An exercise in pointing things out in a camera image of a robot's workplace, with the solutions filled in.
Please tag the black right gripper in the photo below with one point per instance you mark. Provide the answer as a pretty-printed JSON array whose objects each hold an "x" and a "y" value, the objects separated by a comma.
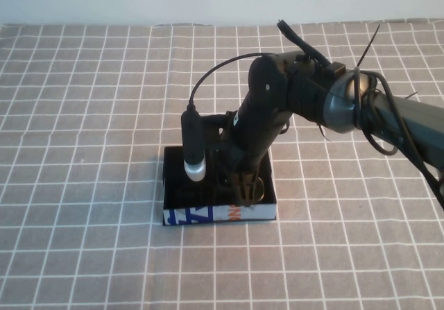
[{"x": 258, "y": 116}]

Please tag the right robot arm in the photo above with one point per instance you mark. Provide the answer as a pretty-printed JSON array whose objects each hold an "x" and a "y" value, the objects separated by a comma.
[{"x": 416, "y": 122}]

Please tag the black printed glasses case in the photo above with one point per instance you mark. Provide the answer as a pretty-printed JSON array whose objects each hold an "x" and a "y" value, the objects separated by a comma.
[{"x": 222, "y": 213}]

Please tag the grey checked tablecloth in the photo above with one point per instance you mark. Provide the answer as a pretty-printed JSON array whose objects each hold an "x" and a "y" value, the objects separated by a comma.
[{"x": 86, "y": 185}]

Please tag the black zip tie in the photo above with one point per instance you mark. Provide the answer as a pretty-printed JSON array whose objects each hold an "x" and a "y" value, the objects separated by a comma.
[{"x": 367, "y": 46}]

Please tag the black silver-tipped wrist camera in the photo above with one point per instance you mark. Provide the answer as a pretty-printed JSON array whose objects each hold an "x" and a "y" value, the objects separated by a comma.
[{"x": 192, "y": 143}]

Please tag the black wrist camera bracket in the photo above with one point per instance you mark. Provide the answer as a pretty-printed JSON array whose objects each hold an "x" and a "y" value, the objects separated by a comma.
[{"x": 215, "y": 126}]

